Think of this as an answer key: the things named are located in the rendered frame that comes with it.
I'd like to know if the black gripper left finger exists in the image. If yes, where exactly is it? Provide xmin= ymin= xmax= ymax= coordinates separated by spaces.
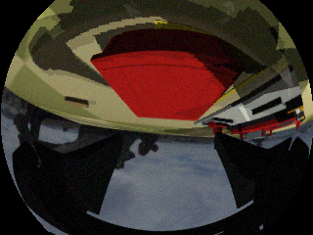
xmin=34 ymin=133 xmax=122 ymax=215

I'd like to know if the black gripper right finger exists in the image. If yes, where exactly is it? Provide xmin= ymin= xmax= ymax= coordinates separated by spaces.
xmin=212 ymin=132 xmax=292 ymax=208

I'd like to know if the brown flat bar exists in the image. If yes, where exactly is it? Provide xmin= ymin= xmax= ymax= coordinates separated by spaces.
xmin=64 ymin=97 xmax=89 ymax=109

